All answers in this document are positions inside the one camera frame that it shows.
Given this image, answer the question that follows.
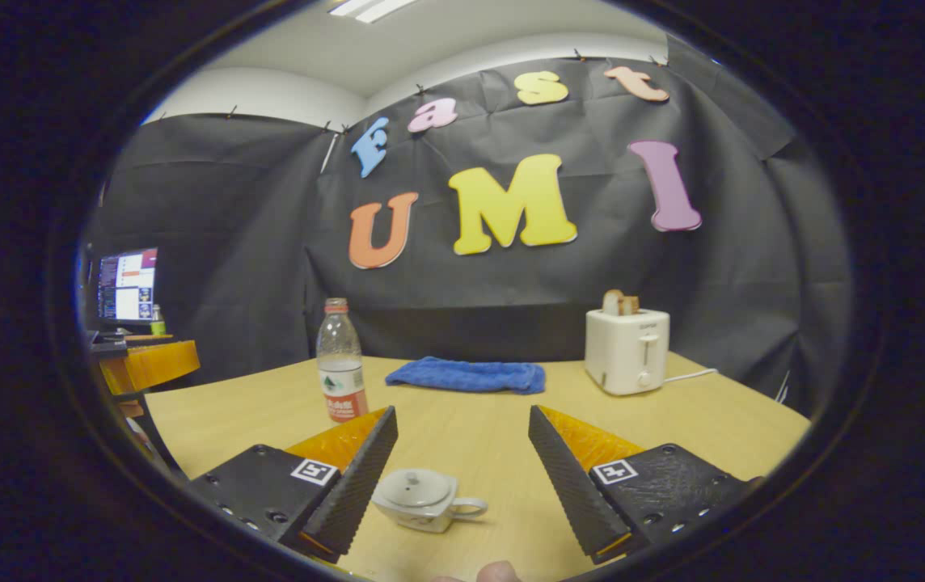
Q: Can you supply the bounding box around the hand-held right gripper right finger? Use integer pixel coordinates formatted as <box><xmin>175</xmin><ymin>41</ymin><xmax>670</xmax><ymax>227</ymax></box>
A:
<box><xmin>528</xmin><ymin>404</ymin><xmax>762</xmax><ymax>565</ymax></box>

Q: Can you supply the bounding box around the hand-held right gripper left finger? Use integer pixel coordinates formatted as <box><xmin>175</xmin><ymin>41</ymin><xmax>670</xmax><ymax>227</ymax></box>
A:
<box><xmin>188</xmin><ymin>406</ymin><xmax>399</xmax><ymax>565</ymax></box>

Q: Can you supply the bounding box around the white teacup lid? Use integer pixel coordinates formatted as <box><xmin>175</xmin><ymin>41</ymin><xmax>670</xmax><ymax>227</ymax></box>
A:
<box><xmin>382</xmin><ymin>469</ymin><xmax>457</xmax><ymax>506</ymax></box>

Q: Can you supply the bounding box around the white ceramic teacup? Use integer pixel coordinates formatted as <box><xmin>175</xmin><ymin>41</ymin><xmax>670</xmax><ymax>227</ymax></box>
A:
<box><xmin>371</xmin><ymin>468</ymin><xmax>489</xmax><ymax>534</ymax></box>

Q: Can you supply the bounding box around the clear plastic water bottle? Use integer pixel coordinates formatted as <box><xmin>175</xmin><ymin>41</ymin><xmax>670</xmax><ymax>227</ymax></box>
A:
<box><xmin>316</xmin><ymin>297</ymin><xmax>370</xmax><ymax>424</ymax></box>

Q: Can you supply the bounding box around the computer monitor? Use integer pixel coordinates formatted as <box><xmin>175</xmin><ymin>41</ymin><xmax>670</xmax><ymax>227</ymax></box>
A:
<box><xmin>95</xmin><ymin>247</ymin><xmax>159</xmax><ymax>326</ymax></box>

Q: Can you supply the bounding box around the white toaster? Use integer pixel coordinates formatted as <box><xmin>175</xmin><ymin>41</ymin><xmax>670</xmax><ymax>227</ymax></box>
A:
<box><xmin>585</xmin><ymin>308</ymin><xmax>671</xmax><ymax>397</ymax></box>

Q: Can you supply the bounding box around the blue towel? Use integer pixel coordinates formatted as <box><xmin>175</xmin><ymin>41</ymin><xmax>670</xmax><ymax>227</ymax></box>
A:
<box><xmin>385</xmin><ymin>356</ymin><xmax>547</xmax><ymax>395</ymax></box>

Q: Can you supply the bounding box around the toasted bread slice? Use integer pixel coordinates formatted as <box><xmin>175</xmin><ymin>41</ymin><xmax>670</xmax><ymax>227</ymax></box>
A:
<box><xmin>602</xmin><ymin>289</ymin><xmax>641</xmax><ymax>317</ymax></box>

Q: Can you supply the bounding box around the black backdrop cloth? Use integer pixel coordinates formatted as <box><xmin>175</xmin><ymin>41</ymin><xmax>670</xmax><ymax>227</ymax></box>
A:
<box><xmin>87</xmin><ymin>32</ymin><xmax>851</xmax><ymax>421</ymax></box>

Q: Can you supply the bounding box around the ceiling light panel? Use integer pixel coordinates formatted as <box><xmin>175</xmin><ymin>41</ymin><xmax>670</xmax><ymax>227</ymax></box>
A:
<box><xmin>327</xmin><ymin>0</ymin><xmax>419</xmax><ymax>24</ymax></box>

